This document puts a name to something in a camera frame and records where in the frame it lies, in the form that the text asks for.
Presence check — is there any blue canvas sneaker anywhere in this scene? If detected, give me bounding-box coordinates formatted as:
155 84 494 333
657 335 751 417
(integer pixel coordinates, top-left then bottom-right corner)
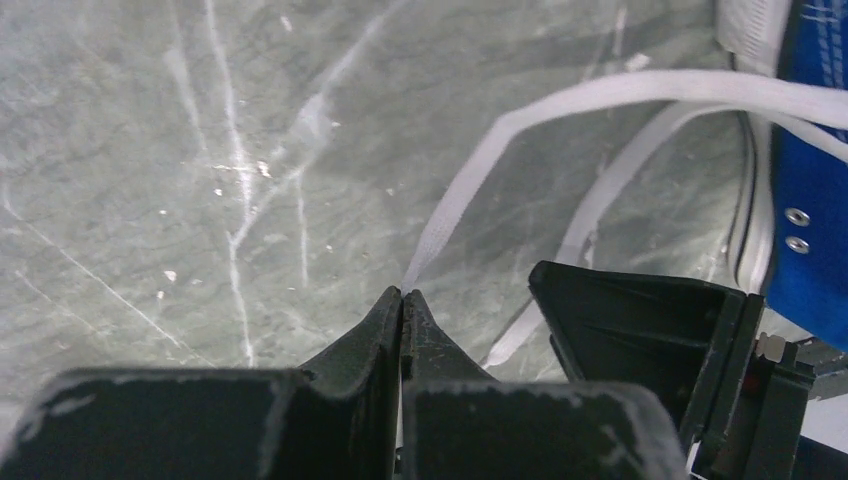
716 1 847 351

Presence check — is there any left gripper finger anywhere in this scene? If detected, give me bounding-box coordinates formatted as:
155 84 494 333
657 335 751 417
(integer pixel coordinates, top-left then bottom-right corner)
1 287 402 479

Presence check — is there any white shoelace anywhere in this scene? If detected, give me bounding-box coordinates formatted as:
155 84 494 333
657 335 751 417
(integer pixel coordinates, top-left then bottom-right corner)
401 68 848 370

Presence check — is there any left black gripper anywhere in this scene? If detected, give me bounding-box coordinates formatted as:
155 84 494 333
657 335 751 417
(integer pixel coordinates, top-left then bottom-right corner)
400 261 847 479

